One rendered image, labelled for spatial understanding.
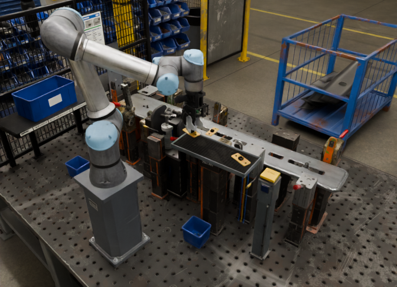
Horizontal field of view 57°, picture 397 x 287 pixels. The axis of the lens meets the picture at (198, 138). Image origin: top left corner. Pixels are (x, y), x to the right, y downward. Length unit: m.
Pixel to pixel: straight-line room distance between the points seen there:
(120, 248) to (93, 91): 0.70
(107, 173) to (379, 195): 1.47
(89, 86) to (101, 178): 0.36
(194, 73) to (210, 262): 0.84
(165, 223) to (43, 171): 0.86
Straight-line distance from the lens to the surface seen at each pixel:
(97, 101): 1.50
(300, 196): 1.64
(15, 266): 2.88
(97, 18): 2.58
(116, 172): 1.49
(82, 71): 1.45
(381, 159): 3.86
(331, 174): 1.80
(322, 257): 1.84
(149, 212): 1.96
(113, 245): 1.70
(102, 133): 1.42
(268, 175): 1.46
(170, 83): 1.28
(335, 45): 4.72
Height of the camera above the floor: 2.07
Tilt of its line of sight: 33 degrees down
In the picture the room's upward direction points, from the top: straight up
